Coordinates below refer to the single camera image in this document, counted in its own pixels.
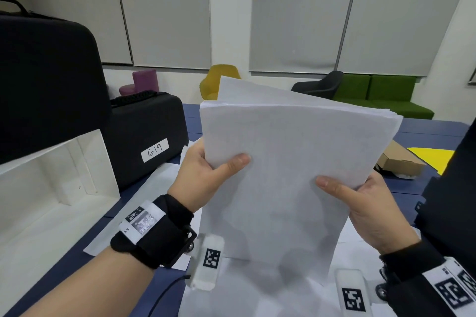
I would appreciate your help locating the person's left hand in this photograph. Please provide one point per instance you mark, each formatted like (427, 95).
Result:
(193, 183)

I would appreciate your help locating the person's right hand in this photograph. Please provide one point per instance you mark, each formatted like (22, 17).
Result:
(375, 216)

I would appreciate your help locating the pile of white papers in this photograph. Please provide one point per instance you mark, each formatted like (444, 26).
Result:
(156, 186)

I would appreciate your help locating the yellow folder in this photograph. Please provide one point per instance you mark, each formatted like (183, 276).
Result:
(431, 159)

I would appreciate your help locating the neat white paper sheaf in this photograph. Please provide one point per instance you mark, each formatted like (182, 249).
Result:
(290, 142)

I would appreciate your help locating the brown cardboard box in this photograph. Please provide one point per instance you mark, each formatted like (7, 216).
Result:
(403, 162)

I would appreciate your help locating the black case with white label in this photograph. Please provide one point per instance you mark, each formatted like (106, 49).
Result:
(148, 123)

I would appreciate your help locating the black fabric bag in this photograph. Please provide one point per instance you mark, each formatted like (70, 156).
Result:
(453, 198)

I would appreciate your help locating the yellow armchair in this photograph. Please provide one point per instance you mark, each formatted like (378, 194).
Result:
(214, 79)

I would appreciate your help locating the tall purple stool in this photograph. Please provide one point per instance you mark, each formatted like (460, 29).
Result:
(145, 81)

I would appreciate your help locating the low purple stool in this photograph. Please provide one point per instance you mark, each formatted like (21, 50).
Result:
(127, 90)

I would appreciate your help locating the green sofa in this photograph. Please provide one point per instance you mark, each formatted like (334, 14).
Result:
(390, 97)

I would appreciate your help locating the black armchair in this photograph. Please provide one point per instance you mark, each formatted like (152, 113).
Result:
(320, 84)

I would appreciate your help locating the open white box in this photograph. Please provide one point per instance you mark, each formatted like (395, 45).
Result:
(41, 198)

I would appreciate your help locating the grey roller blind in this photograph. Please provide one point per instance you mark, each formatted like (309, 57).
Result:
(67, 4)
(301, 12)
(405, 12)
(163, 8)
(473, 77)

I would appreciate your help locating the large black carrying case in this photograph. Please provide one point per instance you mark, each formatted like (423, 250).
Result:
(48, 86)

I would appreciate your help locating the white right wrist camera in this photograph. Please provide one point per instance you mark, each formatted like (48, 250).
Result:
(347, 279)

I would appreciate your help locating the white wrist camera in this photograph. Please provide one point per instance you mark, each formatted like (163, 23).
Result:
(202, 279)
(347, 279)

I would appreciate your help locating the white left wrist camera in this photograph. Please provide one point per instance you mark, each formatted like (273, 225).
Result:
(202, 279)

